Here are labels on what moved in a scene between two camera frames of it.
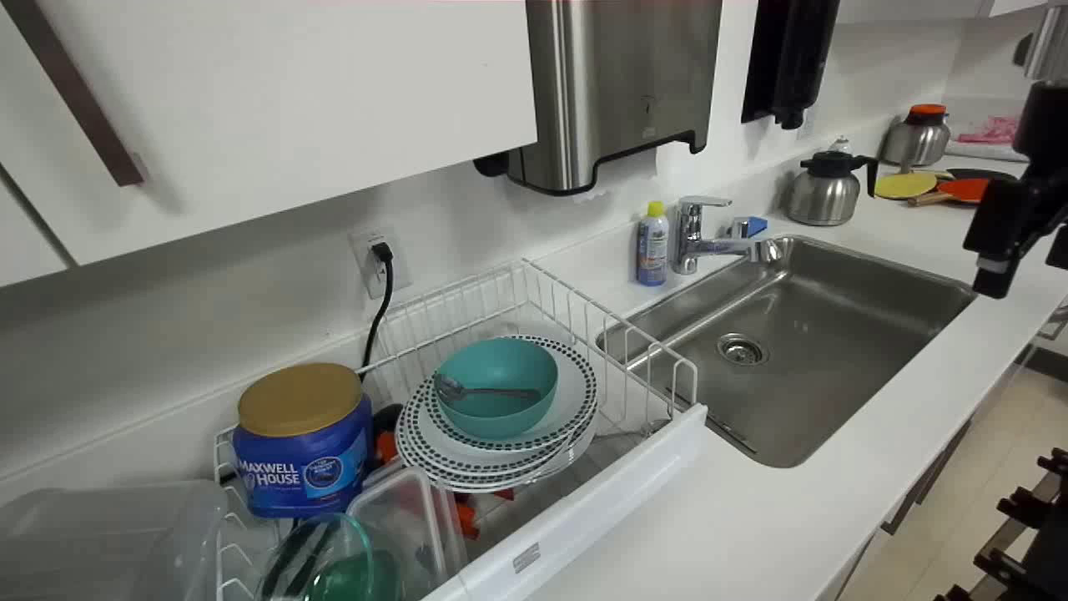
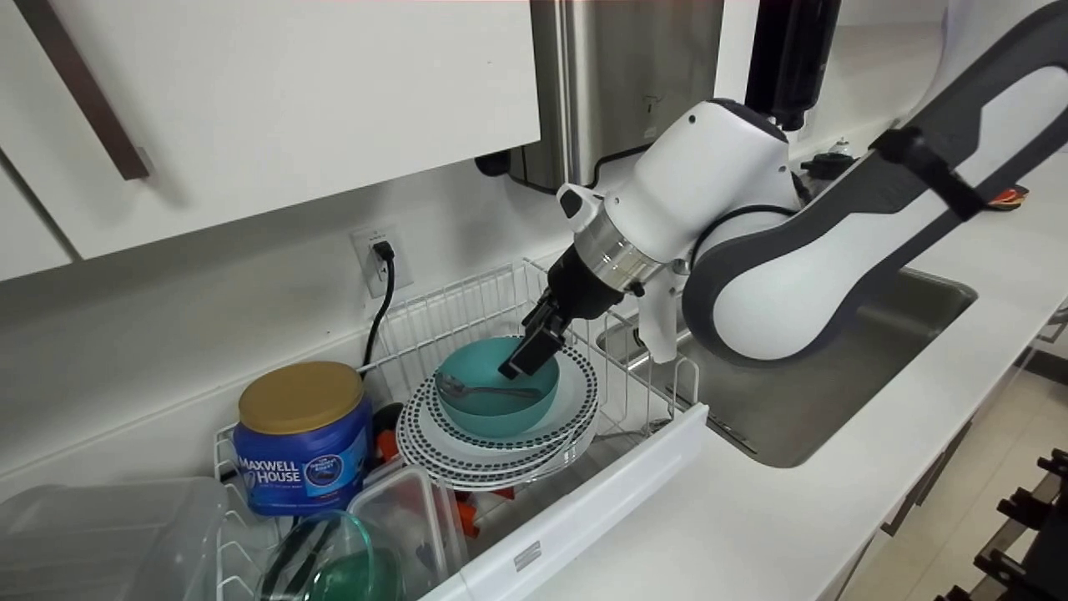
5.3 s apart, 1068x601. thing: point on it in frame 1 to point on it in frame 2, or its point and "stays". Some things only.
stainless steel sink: (791, 354) stays
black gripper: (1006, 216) to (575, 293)
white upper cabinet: (142, 122) stays
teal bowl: (508, 386) stays
